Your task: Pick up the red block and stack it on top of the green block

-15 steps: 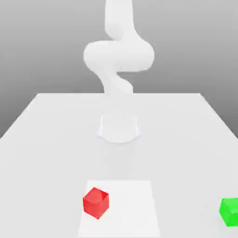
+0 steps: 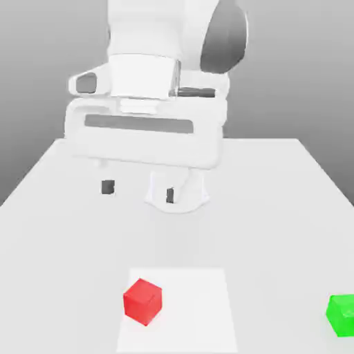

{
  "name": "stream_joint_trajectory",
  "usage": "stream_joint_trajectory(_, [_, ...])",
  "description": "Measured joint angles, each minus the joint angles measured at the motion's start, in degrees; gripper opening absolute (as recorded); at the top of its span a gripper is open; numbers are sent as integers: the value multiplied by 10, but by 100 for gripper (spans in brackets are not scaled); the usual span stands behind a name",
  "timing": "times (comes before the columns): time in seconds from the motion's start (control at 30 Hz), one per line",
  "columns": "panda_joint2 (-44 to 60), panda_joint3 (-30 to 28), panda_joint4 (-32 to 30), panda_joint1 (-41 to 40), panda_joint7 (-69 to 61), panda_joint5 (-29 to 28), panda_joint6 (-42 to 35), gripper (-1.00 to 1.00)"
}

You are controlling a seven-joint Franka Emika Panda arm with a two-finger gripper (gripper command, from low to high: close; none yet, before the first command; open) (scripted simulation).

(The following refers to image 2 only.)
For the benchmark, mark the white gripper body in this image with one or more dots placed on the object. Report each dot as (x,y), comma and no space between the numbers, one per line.
(143,146)

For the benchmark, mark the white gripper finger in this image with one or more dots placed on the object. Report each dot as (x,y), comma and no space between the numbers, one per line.
(107,187)
(170,195)

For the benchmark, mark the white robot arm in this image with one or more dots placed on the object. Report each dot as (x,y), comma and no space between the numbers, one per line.
(143,30)

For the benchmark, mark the small red cube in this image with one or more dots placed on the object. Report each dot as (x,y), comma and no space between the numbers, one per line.
(142,302)

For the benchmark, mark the small green cube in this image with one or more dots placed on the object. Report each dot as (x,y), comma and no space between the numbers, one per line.
(342,315)

